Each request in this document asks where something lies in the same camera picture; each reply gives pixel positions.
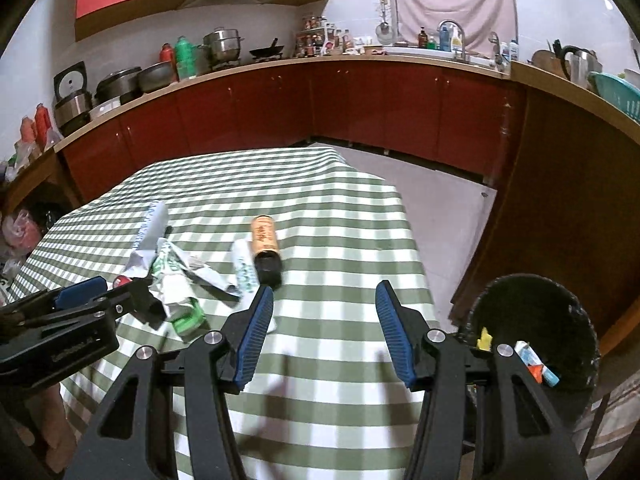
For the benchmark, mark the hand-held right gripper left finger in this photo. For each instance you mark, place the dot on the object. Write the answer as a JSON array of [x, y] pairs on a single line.
[[252, 340]]

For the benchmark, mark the tall chrome faucet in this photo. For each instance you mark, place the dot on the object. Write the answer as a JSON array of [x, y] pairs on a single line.
[[464, 45]]

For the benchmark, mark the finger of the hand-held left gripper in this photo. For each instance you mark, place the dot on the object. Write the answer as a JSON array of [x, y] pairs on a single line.
[[80, 291], [147, 300]]

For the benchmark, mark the wooden cutting board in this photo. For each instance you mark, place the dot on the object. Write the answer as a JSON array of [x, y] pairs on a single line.
[[546, 62]]

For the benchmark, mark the black trash bin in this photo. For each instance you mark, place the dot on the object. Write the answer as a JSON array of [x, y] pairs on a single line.
[[540, 310]]

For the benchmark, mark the white plastic bottle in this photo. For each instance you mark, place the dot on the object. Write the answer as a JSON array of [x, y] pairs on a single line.
[[513, 52]]

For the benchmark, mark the yellow wrapper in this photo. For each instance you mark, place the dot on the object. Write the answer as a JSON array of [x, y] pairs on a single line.
[[484, 338]]

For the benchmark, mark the pink curtain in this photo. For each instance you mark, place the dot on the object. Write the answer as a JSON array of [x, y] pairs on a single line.
[[450, 5]]

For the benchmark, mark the pink plastic bag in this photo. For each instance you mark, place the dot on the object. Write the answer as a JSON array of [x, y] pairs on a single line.
[[20, 230]]

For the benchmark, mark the dark metal bowl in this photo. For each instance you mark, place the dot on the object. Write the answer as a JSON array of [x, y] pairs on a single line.
[[156, 77]]

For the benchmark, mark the gas stove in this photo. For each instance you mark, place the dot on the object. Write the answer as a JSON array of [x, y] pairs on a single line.
[[240, 62]]

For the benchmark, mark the green thermos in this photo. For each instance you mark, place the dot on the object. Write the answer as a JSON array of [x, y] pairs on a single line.
[[185, 60]]

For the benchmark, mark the wooden bar counter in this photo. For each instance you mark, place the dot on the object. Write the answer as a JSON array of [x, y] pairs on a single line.
[[550, 185]]

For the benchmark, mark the dark bottle red cap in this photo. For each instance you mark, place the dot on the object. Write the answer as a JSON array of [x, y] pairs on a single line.
[[120, 281]]

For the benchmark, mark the white green wrapper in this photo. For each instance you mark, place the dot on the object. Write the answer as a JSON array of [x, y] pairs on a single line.
[[172, 265]]

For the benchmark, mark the brown bottle black cap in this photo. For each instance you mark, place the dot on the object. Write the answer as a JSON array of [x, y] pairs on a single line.
[[264, 245]]

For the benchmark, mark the blue bottle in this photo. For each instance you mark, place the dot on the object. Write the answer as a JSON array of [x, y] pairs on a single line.
[[444, 40]]

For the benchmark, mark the spice rack with bottles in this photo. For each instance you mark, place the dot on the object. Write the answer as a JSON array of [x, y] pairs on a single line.
[[312, 40]]

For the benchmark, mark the clear glass cup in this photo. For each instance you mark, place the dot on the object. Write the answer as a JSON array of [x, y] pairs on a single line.
[[578, 70]]

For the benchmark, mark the discarded packets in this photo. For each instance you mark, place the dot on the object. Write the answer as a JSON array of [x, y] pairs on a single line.
[[242, 270]]

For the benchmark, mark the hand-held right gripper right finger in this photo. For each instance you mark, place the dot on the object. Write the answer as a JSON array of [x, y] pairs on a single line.
[[395, 335]]

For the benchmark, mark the orange plastic bottle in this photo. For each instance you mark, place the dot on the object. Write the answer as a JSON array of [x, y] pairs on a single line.
[[27, 135], [44, 125]]

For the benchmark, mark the black wok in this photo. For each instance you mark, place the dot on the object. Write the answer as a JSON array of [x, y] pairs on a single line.
[[267, 51]]

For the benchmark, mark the red thermos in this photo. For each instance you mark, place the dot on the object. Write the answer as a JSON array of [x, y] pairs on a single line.
[[167, 54]]

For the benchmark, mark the white teal tube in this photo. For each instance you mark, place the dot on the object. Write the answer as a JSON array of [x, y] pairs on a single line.
[[535, 362]]

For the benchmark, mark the steel steamer pot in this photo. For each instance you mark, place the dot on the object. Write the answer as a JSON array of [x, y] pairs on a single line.
[[224, 47]]

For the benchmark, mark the red base cabinets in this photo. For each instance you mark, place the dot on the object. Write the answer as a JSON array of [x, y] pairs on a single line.
[[350, 105]]

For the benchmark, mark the black cooking pot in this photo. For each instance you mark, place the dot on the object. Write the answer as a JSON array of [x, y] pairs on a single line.
[[117, 87]]

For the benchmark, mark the yellow dish soap bottle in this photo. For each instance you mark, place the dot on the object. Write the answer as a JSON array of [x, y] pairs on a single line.
[[456, 42]]

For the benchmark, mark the striped beige cloth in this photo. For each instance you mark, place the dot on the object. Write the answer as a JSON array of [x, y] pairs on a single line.
[[620, 410]]

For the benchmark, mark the steel rice cooker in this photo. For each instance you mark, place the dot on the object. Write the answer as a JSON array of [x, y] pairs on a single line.
[[72, 110]]

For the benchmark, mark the teal plastic basket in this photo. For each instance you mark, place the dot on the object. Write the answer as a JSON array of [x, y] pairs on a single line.
[[620, 95]]

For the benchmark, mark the person's left hand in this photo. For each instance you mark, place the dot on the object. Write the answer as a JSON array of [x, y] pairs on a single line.
[[56, 412]]

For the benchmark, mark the brown glass bottle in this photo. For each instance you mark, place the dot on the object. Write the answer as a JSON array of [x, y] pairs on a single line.
[[423, 40]]

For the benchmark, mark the green white checked tablecloth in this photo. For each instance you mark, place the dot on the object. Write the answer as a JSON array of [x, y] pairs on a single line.
[[325, 220]]

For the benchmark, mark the white grey tube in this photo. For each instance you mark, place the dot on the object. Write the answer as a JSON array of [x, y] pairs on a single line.
[[152, 220]]

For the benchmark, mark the small chrome faucet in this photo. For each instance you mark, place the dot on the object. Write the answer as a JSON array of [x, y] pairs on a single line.
[[496, 50]]

